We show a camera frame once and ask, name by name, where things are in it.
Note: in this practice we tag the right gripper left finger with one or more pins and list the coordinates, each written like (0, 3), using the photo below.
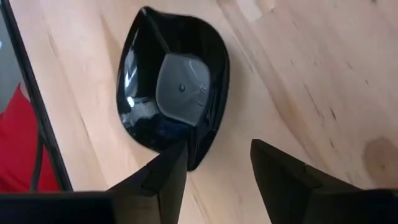
(161, 193)

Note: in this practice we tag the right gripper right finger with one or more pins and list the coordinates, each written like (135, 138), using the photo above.
(280, 180)

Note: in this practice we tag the black leaf-shaped plate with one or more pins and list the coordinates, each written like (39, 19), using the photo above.
(183, 87)

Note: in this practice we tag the red object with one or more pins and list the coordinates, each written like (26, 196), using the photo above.
(15, 149)

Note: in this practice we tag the black metal table frame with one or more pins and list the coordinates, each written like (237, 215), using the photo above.
(35, 93)

